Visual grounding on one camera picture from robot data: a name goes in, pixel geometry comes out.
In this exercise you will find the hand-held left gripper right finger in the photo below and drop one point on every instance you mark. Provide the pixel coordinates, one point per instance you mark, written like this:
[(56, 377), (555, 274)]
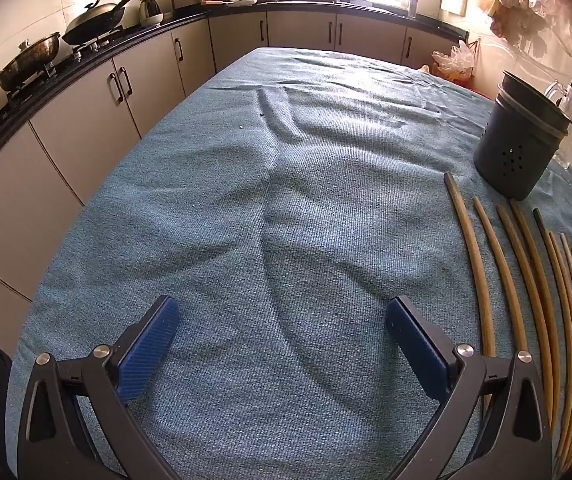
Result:
[(416, 350)]

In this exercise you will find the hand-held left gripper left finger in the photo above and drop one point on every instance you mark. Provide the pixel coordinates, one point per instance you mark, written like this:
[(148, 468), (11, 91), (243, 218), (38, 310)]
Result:
[(148, 350)]

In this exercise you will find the dark grey chopstick holder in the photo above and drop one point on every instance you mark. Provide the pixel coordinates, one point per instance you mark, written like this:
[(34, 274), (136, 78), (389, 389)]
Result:
[(511, 160)]

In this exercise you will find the blue tablecloth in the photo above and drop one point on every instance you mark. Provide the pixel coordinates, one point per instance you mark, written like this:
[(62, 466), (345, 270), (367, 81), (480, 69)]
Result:
[(266, 185)]

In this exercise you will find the beige kitchen cabinets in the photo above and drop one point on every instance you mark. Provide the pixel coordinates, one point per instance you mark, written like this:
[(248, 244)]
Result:
[(80, 105)]

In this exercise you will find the crumpled plastic bags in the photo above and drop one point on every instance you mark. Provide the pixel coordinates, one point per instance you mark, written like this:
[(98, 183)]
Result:
[(453, 60)]

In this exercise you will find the black gas stove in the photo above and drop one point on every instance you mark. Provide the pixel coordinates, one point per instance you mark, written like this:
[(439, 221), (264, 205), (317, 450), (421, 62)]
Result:
[(83, 50)]

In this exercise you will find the steel pot with lid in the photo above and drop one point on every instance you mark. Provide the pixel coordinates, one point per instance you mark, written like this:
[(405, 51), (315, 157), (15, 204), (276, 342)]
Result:
[(28, 60)]

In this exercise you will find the white bowl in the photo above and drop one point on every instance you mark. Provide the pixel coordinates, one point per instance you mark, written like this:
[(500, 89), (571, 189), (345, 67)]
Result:
[(150, 21)]

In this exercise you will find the black wok with lid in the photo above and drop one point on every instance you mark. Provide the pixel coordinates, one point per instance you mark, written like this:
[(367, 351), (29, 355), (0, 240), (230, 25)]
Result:
[(93, 22)]

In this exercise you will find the black kitchen countertop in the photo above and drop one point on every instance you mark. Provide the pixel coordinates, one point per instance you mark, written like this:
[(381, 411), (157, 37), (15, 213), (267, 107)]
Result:
[(185, 16)]

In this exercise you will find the steel kettle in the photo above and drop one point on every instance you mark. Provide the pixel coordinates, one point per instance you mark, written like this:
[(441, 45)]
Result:
[(149, 8)]

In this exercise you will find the utensil holder by window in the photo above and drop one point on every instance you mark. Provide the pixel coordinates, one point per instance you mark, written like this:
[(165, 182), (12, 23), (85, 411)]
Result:
[(413, 2)]

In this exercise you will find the white plate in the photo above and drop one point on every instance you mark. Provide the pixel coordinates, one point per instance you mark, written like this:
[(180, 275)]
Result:
[(238, 1)]

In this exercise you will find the hanging clear plastic bag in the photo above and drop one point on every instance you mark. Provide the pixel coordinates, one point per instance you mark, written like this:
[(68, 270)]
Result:
[(556, 10)]

